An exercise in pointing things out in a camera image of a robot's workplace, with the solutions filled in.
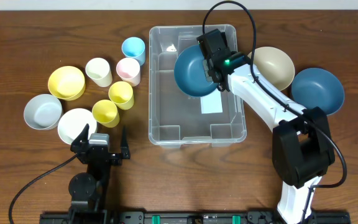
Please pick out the dark blue bowl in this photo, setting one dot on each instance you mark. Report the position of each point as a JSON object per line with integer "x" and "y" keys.
{"x": 317, "y": 87}
{"x": 189, "y": 73}

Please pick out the white bowl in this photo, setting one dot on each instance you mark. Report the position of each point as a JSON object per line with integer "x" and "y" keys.
{"x": 73, "y": 122}

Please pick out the grey bowl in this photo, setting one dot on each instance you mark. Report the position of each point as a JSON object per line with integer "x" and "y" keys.
{"x": 43, "y": 112}

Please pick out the yellow cup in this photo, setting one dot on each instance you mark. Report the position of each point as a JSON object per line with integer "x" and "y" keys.
{"x": 121, "y": 93}
{"x": 106, "y": 113}

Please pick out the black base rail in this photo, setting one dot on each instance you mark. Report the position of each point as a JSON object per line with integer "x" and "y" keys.
{"x": 253, "y": 216}

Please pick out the light blue cup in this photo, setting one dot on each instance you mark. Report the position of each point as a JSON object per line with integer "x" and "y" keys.
{"x": 134, "y": 47}

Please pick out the yellow bowl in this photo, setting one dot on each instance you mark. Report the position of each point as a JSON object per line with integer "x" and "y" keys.
{"x": 67, "y": 83}

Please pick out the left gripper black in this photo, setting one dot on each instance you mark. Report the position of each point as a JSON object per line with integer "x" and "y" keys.
{"x": 79, "y": 146}

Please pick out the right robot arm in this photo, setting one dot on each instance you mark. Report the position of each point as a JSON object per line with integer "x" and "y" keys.
{"x": 302, "y": 148}

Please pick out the beige bowl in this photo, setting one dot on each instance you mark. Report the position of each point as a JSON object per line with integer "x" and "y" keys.
{"x": 275, "y": 65}

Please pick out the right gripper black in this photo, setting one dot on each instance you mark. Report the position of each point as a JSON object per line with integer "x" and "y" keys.
{"x": 207, "y": 70}

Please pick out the white label in container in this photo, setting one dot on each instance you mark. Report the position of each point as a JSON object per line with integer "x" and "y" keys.
{"x": 211, "y": 103}

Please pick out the pink cup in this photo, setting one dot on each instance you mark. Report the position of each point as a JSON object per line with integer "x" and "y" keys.
{"x": 128, "y": 69}

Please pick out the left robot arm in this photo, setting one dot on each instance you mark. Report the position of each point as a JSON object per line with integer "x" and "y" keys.
{"x": 88, "y": 189}

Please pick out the cream cup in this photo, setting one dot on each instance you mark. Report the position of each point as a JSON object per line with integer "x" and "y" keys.
{"x": 98, "y": 69}

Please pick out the clear plastic storage container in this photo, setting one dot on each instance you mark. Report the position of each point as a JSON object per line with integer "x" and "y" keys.
{"x": 175, "y": 118}

